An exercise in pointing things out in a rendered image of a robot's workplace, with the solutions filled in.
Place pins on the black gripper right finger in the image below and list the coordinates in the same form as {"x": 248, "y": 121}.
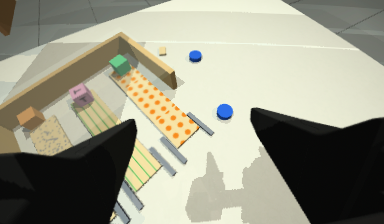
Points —
{"x": 324, "y": 166}

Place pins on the tan strip with orange dots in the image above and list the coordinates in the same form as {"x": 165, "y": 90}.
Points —
{"x": 166, "y": 116}

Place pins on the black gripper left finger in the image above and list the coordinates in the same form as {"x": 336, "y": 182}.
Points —
{"x": 77, "y": 186}

